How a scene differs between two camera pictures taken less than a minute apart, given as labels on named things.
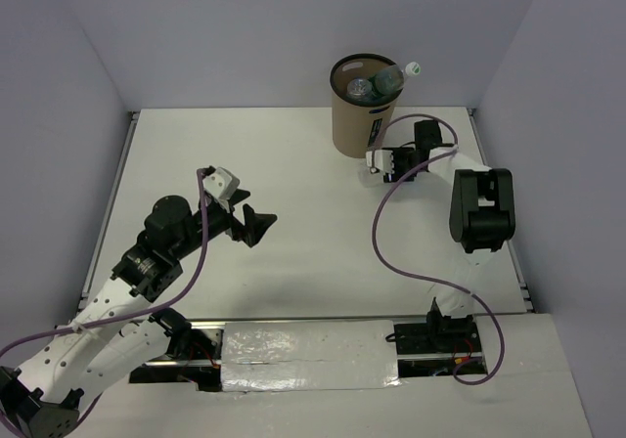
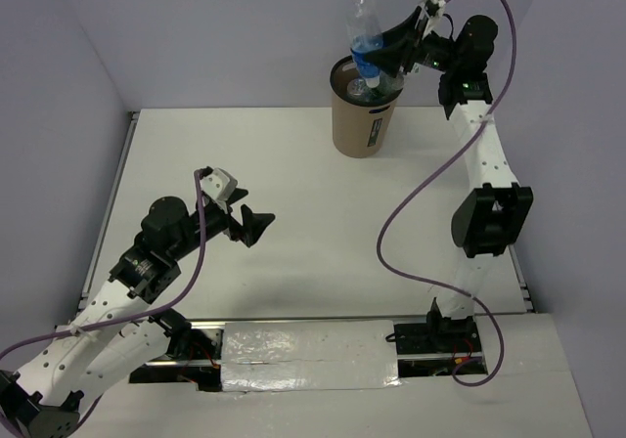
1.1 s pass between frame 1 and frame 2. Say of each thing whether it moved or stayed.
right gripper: moved
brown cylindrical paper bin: stayed
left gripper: stayed
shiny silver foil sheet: stayed
